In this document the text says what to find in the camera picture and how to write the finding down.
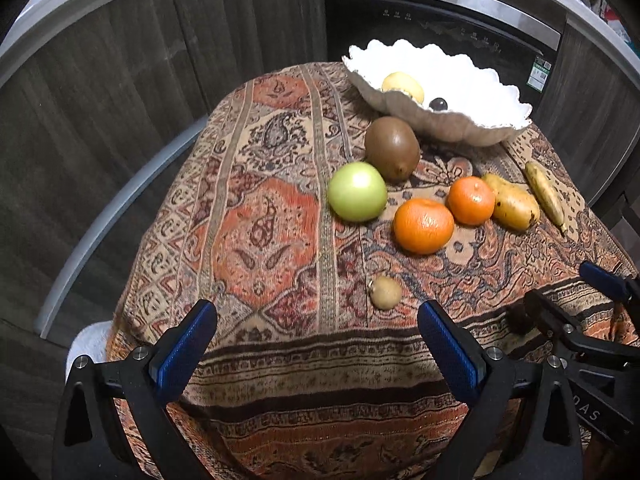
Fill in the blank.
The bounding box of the green white sticker label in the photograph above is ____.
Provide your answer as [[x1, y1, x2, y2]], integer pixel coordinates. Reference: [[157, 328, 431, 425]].
[[529, 56, 553, 92]]

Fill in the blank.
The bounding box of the grey metal rail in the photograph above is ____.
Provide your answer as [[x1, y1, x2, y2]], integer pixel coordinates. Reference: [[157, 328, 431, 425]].
[[34, 115, 211, 336]]

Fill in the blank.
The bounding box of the small yellow banana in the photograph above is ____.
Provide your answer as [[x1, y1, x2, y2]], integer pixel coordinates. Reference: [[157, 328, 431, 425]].
[[524, 161, 568, 235]]

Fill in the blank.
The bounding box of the black oven with steel handle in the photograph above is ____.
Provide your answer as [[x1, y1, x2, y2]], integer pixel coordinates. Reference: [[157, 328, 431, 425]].
[[322, 0, 568, 126]]

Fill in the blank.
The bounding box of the yellow spotted pear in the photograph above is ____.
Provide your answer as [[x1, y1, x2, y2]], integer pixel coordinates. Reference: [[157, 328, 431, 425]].
[[481, 172, 541, 232]]

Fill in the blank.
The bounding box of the paisley patterned tablecloth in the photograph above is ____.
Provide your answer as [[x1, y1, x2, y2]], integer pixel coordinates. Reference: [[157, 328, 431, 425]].
[[106, 61, 640, 480]]

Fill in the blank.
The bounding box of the yellow round fruit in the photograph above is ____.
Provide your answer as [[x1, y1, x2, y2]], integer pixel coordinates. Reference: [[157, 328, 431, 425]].
[[381, 72, 425, 103]]

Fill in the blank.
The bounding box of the wide dark wood cabinet door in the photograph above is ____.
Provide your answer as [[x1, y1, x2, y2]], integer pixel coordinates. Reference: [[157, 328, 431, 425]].
[[0, 0, 211, 341]]

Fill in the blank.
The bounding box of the narrow dark wood cabinet door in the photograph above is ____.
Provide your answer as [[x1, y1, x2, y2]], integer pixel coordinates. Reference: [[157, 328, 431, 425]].
[[170, 0, 328, 116]]

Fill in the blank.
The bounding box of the green apple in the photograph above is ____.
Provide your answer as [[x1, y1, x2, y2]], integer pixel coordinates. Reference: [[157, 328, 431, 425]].
[[327, 162, 389, 222]]

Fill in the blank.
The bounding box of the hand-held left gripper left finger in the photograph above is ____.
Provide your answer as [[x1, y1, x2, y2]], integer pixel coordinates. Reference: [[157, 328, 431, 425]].
[[52, 299, 219, 480]]

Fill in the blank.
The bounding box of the large orange mandarin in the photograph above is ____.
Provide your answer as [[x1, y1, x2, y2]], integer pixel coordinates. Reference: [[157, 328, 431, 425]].
[[393, 198, 455, 255]]

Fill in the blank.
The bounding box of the white towel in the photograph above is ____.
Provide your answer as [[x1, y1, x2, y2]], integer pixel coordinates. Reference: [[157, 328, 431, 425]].
[[66, 322, 113, 386]]

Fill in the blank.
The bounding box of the brown kiwi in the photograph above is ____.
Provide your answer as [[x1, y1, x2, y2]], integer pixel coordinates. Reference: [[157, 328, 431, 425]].
[[364, 116, 421, 182]]

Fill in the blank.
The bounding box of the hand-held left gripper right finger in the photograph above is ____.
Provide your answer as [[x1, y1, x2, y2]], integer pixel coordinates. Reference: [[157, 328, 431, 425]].
[[416, 300, 585, 480]]

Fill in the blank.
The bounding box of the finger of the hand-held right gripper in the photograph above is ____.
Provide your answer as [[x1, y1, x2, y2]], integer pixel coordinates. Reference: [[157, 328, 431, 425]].
[[509, 290, 640, 362], [579, 261, 640, 311]]

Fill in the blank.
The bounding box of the white scalloped bowl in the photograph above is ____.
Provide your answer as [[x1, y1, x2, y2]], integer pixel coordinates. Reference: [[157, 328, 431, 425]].
[[342, 39, 533, 148]]

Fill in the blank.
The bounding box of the small orange mandarin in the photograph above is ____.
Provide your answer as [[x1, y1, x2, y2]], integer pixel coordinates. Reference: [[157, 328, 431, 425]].
[[446, 176, 496, 226]]

